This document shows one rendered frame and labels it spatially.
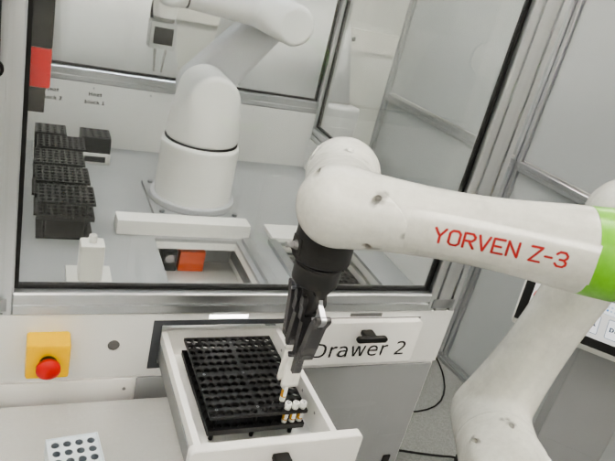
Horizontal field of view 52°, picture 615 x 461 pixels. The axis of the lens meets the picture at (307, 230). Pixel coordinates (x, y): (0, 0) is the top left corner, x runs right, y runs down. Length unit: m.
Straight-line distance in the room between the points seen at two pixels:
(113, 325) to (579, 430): 1.20
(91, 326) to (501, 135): 0.89
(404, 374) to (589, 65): 1.53
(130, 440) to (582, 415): 1.13
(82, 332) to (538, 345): 0.79
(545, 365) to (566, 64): 1.81
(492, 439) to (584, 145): 1.75
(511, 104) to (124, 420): 0.97
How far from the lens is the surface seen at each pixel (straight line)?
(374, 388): 1.55
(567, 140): 2.67
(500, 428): 1.06
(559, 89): 2.72
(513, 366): 1.08
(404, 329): 1.45
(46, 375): 1.19
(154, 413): 1.29
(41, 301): 1.18
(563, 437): 1.85
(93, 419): 1.27
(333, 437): 1.07
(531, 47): 1.33
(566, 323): 1.05
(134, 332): 1.24
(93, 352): 1.26
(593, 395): 1.78
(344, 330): 1.37
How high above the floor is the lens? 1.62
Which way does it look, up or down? 23 degrees down
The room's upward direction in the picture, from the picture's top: 14 degrees clockwise
